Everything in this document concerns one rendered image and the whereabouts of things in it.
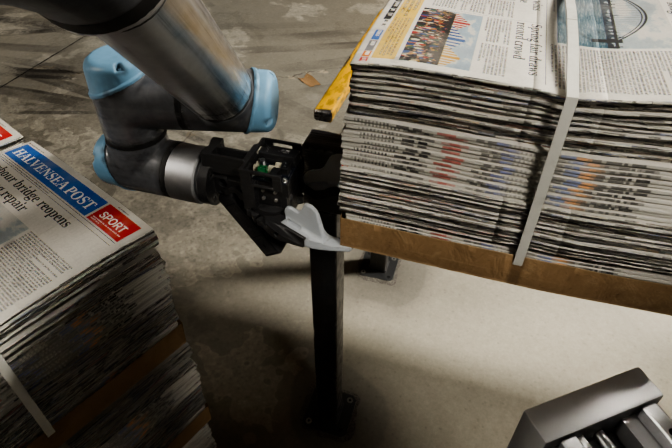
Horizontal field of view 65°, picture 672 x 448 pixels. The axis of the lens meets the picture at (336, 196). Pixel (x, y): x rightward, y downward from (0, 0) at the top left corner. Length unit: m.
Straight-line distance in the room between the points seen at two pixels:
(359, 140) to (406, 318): 1.09
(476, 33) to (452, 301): 1.17
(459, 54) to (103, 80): 0.38
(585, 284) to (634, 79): 0.21
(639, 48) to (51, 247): 0.62
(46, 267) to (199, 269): 1.11
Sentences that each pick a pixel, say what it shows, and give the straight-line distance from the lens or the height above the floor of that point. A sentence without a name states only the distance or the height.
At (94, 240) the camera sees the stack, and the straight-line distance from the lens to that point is 0.63.
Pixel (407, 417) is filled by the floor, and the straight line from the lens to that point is 1.40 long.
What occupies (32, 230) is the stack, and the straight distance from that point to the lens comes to 0.68.
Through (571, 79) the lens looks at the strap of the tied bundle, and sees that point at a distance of 0.47.
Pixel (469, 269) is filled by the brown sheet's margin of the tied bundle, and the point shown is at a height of 0.82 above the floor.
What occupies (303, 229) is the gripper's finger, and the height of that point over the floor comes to 0.81.
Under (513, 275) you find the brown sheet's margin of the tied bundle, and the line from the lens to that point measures 0.58.
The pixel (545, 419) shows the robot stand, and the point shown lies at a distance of 0.55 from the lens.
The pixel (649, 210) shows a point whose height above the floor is 0.94.
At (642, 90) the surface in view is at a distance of 0.48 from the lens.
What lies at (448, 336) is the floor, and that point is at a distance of 1.54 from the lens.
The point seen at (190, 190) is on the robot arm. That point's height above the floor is 0.82.
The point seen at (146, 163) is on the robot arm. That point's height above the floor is 0.84.
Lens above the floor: 1.24
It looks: 40 degrees down
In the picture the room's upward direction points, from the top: straight up
